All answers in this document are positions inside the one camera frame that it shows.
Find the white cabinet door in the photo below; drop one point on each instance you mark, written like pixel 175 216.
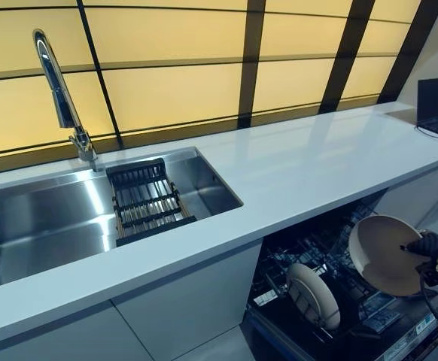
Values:
pixel 418 195
pixel 189 293
pixel 53 338

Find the black dishwasher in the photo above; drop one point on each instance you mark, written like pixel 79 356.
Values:
pixel 339 248

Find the black dish drying rack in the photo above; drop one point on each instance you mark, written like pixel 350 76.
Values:
pixel 147 203

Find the cream ceramic plate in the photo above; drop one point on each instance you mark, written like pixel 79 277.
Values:
pixel 381 248
pixel 309 293

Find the chrome kitchen faucet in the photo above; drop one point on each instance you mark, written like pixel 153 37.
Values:
pixel 59 97

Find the stainless steel sink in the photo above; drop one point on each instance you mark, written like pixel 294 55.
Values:
pixel 53 210

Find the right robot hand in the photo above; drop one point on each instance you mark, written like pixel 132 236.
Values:
pixel 427 246

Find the black open laptop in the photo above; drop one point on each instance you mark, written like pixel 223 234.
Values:
pixel 433 101

